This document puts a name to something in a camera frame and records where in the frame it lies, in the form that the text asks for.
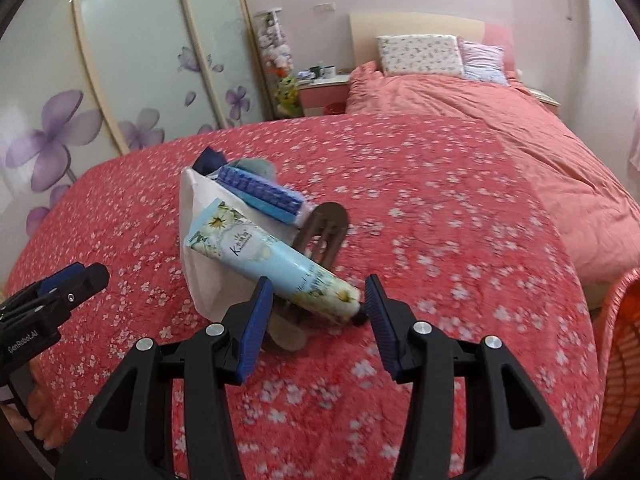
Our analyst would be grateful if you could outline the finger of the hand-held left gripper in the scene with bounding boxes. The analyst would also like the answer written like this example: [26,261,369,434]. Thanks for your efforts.
[0,263,111,325]
[35,261,87,293]

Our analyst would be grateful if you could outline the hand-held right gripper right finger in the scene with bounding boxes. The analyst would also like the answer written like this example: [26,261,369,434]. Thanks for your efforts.
[364,274,586,480]

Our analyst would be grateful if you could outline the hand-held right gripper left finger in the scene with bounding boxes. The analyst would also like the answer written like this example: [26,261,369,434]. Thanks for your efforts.
[55,276,275,480]

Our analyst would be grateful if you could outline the light blue floral cream tube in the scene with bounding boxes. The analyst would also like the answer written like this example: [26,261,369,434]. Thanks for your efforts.
[184,198,368,327]

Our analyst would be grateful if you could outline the white plastic bag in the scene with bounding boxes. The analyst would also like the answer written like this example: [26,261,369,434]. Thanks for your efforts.
[179,166,321,321]

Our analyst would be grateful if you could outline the blue patterned box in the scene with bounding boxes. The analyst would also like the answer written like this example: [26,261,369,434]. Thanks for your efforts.
[216,162,306,224]

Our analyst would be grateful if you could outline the grey green cloth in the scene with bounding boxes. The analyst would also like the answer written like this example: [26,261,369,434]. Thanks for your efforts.
[232,157,277,182]

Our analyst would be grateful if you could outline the navy cloth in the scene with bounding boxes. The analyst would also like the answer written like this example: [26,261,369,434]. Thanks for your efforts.
[192,146,232,177]

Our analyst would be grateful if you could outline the orange plastic laundry basket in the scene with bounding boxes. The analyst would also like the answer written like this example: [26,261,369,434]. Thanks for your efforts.
[595,266,640,468]

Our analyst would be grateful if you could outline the person's left hand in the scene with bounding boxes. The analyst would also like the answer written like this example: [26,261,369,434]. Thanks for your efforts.
[0,360,68,453]

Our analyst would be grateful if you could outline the red floral tablecloth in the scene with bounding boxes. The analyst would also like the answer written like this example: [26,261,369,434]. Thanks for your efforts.
[5,112,601,480]

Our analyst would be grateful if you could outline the yellow green plush toy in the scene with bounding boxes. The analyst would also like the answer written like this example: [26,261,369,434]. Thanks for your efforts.
[274,72,303,118]

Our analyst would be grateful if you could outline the pink nightstand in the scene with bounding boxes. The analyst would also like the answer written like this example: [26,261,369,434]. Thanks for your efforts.
[525,87,562,111]
[297,74,352,117]

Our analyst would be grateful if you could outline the bed with pink duvet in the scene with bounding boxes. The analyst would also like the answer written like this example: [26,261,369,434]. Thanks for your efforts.
[346,60,640,301]

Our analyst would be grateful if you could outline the floral glass wardrobe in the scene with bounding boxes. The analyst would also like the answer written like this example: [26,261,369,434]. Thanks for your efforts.
[0,0,273,281]

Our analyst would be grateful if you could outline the white floral pillow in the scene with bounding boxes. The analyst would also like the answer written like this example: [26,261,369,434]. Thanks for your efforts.
[376,34,465,78]

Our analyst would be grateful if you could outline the lilac striped pillow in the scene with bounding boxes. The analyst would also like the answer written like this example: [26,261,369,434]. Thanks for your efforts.
[457,40,510,86]

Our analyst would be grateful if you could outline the hanging plush toy organizer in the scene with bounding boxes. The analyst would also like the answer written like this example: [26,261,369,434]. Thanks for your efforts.
[254,8,293,73]

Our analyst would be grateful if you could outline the beige bed headboard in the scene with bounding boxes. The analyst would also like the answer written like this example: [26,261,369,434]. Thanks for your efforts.
[348,11,516,73]

